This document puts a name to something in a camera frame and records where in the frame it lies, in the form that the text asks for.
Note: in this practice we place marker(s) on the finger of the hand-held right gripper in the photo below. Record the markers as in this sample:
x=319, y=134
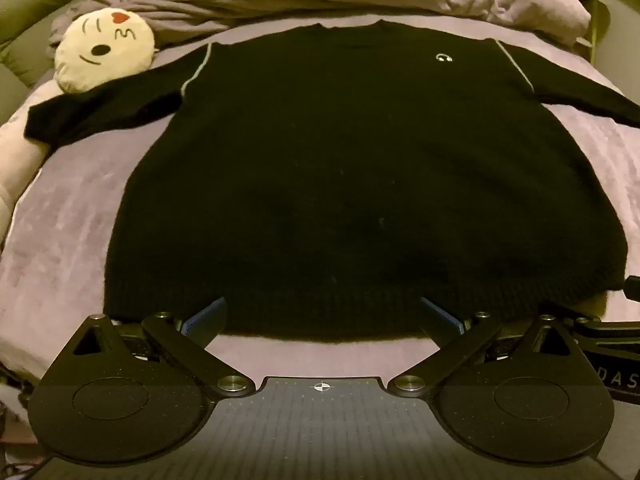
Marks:
x=634, y=290
x=607, y=329

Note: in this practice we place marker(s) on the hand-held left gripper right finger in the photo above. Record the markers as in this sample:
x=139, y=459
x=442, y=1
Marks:
x=440, y=317

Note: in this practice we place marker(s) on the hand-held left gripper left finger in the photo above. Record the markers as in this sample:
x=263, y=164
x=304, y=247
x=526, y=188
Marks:
x=206, y=321

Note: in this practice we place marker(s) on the black knit sweater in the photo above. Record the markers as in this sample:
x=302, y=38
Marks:
x=350, y=160

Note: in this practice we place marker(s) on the green bedside stand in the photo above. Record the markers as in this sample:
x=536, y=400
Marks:
x=597, y=15

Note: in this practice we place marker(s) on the round cream face plush pillow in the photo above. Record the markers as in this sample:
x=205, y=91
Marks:
x=100, y=60

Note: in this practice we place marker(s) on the green cushion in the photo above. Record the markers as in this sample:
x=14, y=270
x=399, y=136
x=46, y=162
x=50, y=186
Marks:
x=35, y=25

